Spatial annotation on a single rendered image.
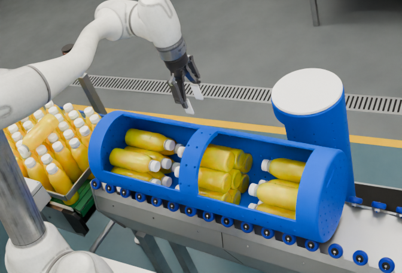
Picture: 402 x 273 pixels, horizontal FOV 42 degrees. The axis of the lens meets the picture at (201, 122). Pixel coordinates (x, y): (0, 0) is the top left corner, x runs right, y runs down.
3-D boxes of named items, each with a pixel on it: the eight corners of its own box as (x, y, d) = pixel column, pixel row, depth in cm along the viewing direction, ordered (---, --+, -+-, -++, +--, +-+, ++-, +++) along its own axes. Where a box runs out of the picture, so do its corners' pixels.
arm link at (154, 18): (190, 29, 158) (157, 24, 165) (174, -15, 147) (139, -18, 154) (171, 52, 152) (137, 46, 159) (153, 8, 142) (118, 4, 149)
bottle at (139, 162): (107, 150, 191) (147, 160, 182) (119, 144, 197) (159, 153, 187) (108, 168, 194) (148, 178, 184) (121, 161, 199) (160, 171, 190)
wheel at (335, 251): (342, 246, 156) (344, 245, 157) (328, 242, 158) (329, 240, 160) (340, 261, 156) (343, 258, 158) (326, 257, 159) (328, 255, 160)
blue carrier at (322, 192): (323, 261, 158) (311, 204, 140) (106, 197, 203) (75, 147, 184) (352, 190, 174) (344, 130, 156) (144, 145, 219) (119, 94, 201)
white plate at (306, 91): (325, 60, 216) (326, 61, 216) (262, 82, 216) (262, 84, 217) (355, 97, 194) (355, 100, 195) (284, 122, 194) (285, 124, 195)
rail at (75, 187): (69, 200, 207) (66, 195, 205) (67, 200, 207) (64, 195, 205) (124, 131, 230) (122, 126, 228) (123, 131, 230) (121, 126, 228)
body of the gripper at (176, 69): (176, 63, 157) (186, 85, 164) (189, 45, 162) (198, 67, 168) (157, 61, 161) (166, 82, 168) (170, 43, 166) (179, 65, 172)
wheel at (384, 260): (395, 261, 148) (396, 258, 150) (378, 256, 150) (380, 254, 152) (392, 276, 149) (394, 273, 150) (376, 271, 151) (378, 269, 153)
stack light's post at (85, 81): (156, 221, 313) (82, 78, 243) (151, 219, 315) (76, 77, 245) (160, 215, 316) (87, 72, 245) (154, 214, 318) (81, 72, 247)
